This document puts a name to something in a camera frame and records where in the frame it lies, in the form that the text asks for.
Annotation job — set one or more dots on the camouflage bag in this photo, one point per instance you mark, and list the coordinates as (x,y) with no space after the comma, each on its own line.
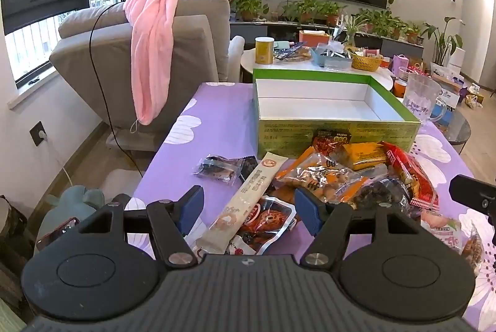
(11,227)

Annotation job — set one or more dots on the yellow wicker basket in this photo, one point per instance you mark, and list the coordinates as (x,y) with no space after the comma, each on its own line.
(366,62)

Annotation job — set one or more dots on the purple floral tablecloth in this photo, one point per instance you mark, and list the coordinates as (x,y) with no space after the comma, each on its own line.
(221,122)

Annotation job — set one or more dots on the grey recliner armchair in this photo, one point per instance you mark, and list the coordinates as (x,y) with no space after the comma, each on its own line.
(190,57)

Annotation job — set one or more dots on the pink snack packet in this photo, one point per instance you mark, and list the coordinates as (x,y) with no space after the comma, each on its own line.
(443,233)

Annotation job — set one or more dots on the black wall socket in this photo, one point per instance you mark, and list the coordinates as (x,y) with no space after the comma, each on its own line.
(38,133)

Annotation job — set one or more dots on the yellow snack packet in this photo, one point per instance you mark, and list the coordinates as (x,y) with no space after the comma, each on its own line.
(362,155)

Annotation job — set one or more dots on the small orange pastry packet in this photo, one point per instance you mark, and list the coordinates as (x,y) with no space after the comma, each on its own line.
(473,246)

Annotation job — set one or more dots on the green cardboard box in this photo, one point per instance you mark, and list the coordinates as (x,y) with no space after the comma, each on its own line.
(337,130)

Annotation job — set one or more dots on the yellow can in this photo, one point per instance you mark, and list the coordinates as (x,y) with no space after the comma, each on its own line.
(264,51)

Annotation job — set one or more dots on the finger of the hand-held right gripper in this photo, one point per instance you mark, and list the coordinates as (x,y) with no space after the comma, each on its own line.
(474,192)

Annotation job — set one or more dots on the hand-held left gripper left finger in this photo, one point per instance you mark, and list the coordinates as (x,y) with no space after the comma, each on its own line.
(190,210)

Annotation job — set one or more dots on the red braised snack packet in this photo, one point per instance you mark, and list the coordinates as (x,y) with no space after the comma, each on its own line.
(267,219)

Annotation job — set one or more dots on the small potted green plant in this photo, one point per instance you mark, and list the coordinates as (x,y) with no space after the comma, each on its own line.
(412,31)

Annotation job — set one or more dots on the small clear black snack packet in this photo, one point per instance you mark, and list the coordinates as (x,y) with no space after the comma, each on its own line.
(217,169)

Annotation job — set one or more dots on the clear plastic pitcher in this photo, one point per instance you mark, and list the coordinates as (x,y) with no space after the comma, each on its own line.
(420,99)

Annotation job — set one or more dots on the tall large-leaf plant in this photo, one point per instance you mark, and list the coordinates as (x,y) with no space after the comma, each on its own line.
(443,37)

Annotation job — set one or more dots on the grass plant in glass vase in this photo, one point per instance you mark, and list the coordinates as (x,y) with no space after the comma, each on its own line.
(352,28)

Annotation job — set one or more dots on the small black foil packet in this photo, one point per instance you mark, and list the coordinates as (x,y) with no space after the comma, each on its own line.
(248,166)

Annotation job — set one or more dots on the dark red spicy snack packet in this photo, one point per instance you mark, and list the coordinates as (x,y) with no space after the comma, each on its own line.
(329,144)

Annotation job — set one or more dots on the orange clear nut packet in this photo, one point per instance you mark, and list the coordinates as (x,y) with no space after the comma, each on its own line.
(317,173)

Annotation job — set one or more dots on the red checkered snack packet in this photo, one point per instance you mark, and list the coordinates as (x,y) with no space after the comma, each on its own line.
(410,173)

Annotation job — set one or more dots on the long beige snack stick packet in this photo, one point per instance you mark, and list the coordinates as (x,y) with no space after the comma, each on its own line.
(248,196)

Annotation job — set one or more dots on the blue tray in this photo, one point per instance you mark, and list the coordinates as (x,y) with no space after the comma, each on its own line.
(333,60)

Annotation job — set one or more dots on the pink towel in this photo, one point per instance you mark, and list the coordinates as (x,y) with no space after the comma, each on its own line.
(153,45)

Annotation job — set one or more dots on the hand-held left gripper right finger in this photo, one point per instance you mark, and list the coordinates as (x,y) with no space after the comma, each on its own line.
(308,212)

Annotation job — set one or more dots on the white air purifier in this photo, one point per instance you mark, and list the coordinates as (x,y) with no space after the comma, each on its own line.
(456,59)

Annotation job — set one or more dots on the teal plush toy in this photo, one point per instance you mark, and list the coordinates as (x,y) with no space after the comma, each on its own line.
(77,200)

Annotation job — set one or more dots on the pink gift bag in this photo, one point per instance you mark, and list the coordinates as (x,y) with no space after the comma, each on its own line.
(400,64)

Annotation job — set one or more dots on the round glass table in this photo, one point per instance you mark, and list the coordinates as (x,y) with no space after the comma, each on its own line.
(457,126)

